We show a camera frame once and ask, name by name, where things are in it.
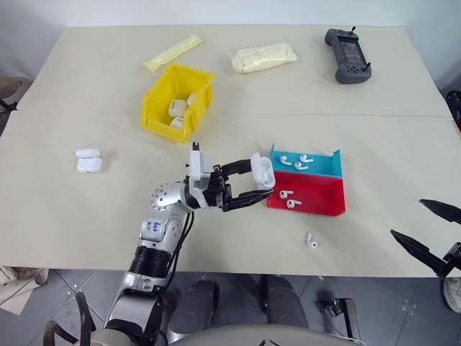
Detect black metal stand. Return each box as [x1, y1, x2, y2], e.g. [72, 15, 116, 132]
[315, 296, 362, 342]

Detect blue plastic tray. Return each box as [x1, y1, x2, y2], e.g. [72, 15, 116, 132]
[269, 142, 344, 179]

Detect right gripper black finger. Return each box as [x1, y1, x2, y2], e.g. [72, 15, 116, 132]
[419, 198, 461, 226]
[390, 229, 452, 279]

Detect yellow plastic bin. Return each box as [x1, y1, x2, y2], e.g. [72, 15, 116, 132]
[140, 61, 217, 145]

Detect red plastic tray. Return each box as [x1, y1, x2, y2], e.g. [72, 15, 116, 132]
[266, 170, 347, 218]

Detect grey robot torso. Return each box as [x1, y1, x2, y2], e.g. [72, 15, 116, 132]
[89, 321, 362, 346]

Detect dark wheeled object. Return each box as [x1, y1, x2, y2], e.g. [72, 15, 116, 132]
[446, 89, 461, 125]

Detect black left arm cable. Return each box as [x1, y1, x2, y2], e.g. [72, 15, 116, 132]
[164, 210, 197, 289]

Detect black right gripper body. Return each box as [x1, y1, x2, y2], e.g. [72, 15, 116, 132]
[442, 241, 461, 279]

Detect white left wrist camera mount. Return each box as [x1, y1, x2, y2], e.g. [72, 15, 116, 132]
[186, 140, 218, 192]

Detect grey handheld remote controller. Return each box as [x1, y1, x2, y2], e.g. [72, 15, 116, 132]
[323, 25, 374, 86]

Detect long narrow yellow bag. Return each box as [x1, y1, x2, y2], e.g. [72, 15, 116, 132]
[140, 34, 203, 75]

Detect black straps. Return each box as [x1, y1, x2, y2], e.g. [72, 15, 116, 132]
[42, 290, 97, 346]

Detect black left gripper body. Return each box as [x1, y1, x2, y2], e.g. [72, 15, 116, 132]
[202, 164, 236, 213]

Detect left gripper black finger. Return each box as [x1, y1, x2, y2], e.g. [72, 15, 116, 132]
[220, 157, 255, 178]
[223, 189, 276, 213]

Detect wide pale yellow bag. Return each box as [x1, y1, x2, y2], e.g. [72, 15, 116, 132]
[230, 42, 300, 76]

